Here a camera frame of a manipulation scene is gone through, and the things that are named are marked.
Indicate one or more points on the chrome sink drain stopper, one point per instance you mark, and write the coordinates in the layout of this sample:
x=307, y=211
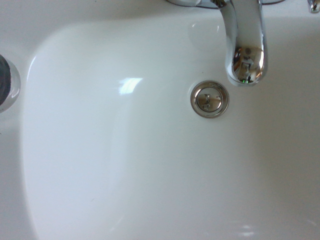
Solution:
x=209, y=98

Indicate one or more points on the white ceramic sink basin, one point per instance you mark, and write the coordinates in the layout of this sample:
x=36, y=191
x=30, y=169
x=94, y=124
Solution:
x=125, y=162

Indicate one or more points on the chrome faucet spout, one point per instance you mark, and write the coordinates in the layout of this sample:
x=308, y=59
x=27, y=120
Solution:
x=246, y=47

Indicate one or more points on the clear glass cup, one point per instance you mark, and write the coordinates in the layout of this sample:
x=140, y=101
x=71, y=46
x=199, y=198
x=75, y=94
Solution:
x=7, y=82

